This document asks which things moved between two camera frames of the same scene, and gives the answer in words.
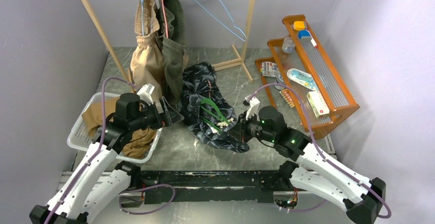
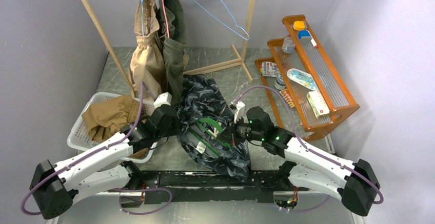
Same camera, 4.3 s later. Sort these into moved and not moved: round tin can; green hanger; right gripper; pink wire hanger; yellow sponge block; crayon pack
Moved: right gripper; green hanger
Not moved: pink wire hanger; round tin can; yellow sponge block; crayon pack
